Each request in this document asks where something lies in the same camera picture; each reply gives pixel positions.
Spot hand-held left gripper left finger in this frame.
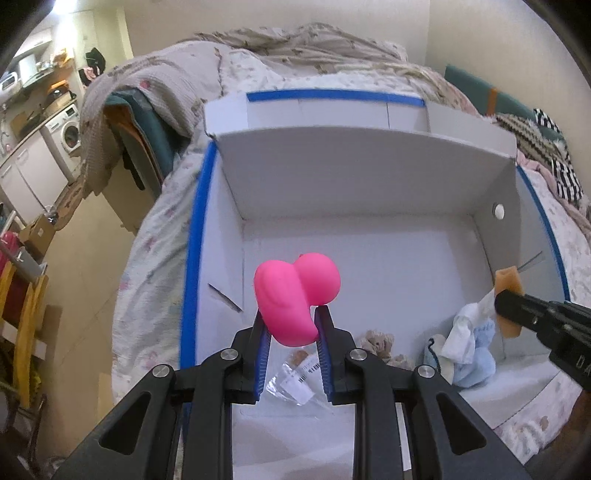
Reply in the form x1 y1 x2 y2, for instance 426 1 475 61
55 309 273 480

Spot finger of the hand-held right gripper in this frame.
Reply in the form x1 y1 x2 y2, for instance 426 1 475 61
494 287 555 343

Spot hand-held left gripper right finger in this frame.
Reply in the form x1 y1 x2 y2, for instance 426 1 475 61
314 305 532 480

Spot tan foam cylinder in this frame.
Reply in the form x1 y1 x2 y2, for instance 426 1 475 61
493 268 526 339

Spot clear plastic bag brown item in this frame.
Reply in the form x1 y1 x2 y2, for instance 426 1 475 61
263 349 327 408

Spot small beige teddy bear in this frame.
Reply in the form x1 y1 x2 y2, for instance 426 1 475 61
359 329 417 371

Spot white sock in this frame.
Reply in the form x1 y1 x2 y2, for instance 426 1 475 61
440 289 499 364

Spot pink rubber duck toy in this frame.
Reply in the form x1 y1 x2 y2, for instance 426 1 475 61
254 251 343 348

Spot light blue plush toy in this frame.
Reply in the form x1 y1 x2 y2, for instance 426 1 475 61
423 320 498 389

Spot white cardboard box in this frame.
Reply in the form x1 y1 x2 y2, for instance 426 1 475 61
179 88 572 480

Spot pink blanket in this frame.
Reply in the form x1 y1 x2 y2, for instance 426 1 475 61
515 150 591 234

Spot black white striped garment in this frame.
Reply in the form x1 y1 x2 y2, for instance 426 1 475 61
532 108 585 202

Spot printed white bed sheet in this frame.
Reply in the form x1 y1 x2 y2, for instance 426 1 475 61
112 46 591 468

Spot patterned knit garment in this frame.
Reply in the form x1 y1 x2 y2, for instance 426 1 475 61
495 113 567 155

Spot teal headboard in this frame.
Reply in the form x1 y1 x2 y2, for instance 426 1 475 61
444 64 565 140

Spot white kitchen base cabinet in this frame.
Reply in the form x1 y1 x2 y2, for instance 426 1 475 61
0 134 71 223

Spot beige floral duvet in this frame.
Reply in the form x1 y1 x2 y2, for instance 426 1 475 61
80 22 445 197

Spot white washing machine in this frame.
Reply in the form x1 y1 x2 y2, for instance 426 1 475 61
41 103 85 158

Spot black hanging clothes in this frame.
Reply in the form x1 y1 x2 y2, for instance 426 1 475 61
76 47 107 87

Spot yellow wooden frame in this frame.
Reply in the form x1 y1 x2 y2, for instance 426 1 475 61
0 262 50 409

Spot bed frame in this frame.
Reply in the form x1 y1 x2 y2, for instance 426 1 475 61
103 89 182 232

